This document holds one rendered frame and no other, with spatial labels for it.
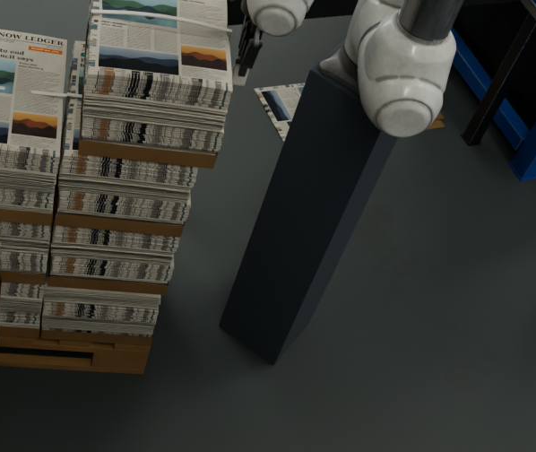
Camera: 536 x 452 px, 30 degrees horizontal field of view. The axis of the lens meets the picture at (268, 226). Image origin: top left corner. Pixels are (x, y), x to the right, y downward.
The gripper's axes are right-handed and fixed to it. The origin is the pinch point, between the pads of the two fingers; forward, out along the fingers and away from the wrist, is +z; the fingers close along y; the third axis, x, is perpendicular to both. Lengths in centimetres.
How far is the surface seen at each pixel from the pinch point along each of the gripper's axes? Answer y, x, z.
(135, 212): 18.3, -18.6, 28.9
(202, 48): 6.3, -10.6, -10.0
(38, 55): -11.9, -42.7, 13.3
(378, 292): -16, 67, 96
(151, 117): 18.1, -19.6, -0.4
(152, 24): 0.7, -20.6, -9.8
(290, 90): -105, 46, 95
